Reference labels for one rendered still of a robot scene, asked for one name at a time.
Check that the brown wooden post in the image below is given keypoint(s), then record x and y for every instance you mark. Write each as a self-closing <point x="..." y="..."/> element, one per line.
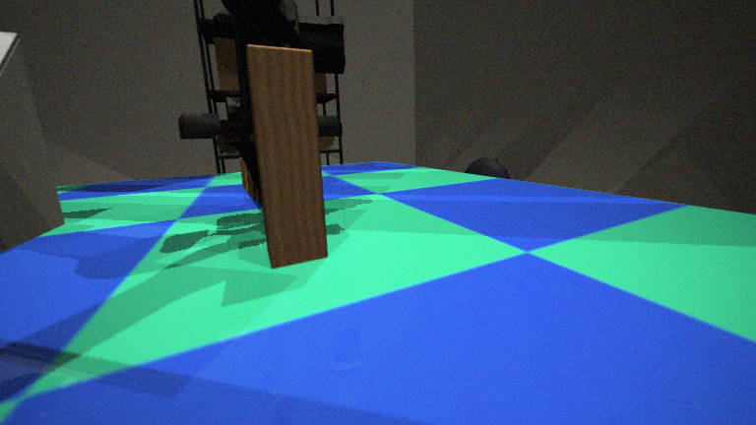
<point x="285" y="120"/>

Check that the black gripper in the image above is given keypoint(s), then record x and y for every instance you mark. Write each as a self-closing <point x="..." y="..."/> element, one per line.
<point x="237" y="132"/>

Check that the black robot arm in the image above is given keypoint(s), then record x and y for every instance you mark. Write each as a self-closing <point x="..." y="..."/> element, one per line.
<point x="270" y="23"/>

